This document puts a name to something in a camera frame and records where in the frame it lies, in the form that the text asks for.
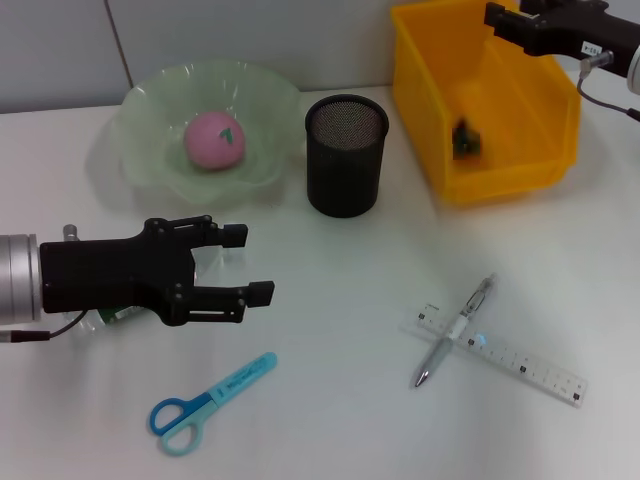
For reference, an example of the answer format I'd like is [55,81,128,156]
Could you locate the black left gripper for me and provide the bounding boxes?
[39,214,276,327]

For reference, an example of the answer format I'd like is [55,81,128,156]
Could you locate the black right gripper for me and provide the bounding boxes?
[483,0,640,76]

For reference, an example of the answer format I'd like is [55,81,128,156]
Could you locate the left arm connector cable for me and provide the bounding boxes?
[0,223,90,345]

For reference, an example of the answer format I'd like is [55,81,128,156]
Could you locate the clear plastic ruler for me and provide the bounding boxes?
[402,302,589,409]

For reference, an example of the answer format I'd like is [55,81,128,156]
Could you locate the pink toy peach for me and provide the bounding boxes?
[183,111,247,173]

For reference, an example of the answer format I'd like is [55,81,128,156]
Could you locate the pale green glass fruit plate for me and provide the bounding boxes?
[121,60,304,206]

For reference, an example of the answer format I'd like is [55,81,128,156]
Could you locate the green plastic wrapper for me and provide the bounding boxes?
[451,115,484,161]

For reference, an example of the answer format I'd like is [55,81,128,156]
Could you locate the silver ballpoint pen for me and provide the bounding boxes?
[412,272,500,390]

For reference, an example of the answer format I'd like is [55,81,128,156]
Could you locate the yellow plastic bin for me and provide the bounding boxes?
[390,0,583,205]

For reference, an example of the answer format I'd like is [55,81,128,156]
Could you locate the black mesh pen cup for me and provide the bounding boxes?
[304,93,390,219]

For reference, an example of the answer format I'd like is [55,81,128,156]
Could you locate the clear water bottle green label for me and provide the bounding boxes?
[74,244,241,347]

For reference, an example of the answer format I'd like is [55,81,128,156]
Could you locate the blue capped scissors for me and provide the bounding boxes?
[148,351,279,457]

